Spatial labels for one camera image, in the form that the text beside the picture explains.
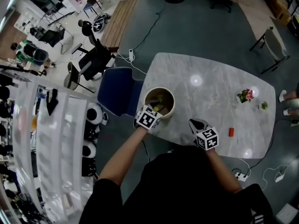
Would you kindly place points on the black mesh side chair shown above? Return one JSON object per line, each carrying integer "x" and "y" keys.
{"x": 71, "y": 77}

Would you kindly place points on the wooden slat platform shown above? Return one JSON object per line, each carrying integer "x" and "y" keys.
{"x": 119, "y": 24}

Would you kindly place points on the person's right forearm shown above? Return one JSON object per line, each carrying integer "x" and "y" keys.
{"x": 224, "y": 171}

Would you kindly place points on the red block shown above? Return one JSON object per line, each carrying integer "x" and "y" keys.
{"x": 231, "y": 132}

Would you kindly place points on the white round-window backpack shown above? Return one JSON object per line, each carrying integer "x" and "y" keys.
{"x": 88, "y": 149}
{"x": 94, "y": 113}

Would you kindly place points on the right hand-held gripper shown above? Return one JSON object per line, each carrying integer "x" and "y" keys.
{"x": 206, "y": 139}

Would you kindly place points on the blue upholstered chair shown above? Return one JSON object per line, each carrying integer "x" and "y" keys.
{"x": 119, "y": 90}

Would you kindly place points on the beige patterned round bucket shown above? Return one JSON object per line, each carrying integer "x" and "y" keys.
{"x": 169, "y": 111}

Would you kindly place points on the small green potted plant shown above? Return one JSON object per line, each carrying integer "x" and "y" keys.
{"x": 264, "y": 105}

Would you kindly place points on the pink flower potted plant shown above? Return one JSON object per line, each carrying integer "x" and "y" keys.
{"x": 245, "y": 95}

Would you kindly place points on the black office chair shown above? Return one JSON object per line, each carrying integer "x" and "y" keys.
{"x": 93, "y": 59}

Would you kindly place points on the person's black clothing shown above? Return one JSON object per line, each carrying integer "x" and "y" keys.
{"x": 177, "y": 190}

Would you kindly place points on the person's left forearm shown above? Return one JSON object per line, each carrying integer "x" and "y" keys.
{"x": 121, "y": 157}

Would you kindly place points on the white curved shelf unit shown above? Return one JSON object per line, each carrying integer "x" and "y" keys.
{"x": 58, "y": 148}

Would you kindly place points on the grey chair with black legs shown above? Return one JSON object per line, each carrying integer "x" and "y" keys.
{"x": 273, "y": 45}

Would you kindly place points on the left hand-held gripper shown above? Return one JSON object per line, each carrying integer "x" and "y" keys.
{"x": 147, "y": 118}

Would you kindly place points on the brown cardboard box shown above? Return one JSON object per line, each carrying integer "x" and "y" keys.
{"x": 280, "y": 6}

